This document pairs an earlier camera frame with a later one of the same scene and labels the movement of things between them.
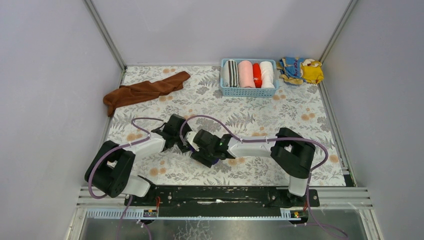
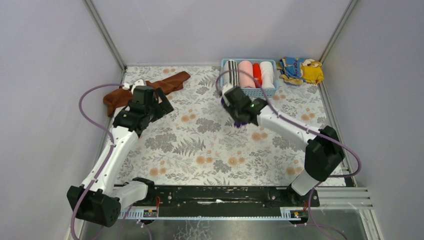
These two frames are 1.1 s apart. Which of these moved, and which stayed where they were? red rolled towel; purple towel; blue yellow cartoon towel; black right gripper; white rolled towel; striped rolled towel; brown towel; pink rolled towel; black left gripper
Moved: black left gripper; black right gripper; purple towel
Stayed: brown towel; red rolled towel; pink rolled towel; white rolled towel; striped rolled towel; blue yellow cartoon towel
